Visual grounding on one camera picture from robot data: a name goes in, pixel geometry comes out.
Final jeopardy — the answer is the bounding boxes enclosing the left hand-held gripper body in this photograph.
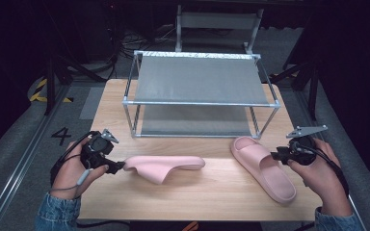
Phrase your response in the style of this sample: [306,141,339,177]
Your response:
[80,128,120,171]

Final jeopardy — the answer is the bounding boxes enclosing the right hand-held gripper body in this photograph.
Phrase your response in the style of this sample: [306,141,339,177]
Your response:
[284,124,329,167]

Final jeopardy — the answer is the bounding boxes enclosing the pink slipper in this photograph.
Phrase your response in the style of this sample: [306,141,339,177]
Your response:
[229,136,298,205]
[122,155,206,186]

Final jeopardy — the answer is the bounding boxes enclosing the metal shoe rack grey shelves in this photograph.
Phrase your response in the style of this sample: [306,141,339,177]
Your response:
[121,49,282,140]

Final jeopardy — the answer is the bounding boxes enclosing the person's left hand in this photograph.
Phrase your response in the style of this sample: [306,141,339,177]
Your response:
[50,138,110,200]

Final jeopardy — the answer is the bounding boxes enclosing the person's right hand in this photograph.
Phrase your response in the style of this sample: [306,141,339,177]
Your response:
[287,138,354,218]

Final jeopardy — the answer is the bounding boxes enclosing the black tripod stand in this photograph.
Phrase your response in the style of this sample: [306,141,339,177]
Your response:
[42,52,108,116]
[269,59,320,122]

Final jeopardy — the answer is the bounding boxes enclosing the orange object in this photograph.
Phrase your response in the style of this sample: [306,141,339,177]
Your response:
[182,220,200,231]

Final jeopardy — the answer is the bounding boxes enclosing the grey cable with inline piece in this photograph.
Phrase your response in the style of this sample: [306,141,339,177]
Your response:
[49,167,94,194]

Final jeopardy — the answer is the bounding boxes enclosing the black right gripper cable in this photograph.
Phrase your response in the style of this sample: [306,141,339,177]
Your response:
[293,142,350,197]

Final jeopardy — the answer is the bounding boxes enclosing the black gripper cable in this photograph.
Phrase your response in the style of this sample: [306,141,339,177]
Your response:
[293,142,350,197]
[49,130,101,188]

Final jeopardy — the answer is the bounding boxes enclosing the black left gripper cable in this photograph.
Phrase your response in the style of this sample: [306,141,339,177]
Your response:
[49,130,101,188]

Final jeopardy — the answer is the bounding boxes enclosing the black cable under table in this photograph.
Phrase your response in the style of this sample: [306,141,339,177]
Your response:
[76,218,132,229]

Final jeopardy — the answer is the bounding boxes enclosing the bundle of black floor cables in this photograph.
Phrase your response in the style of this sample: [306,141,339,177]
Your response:
[107,18,177,62]

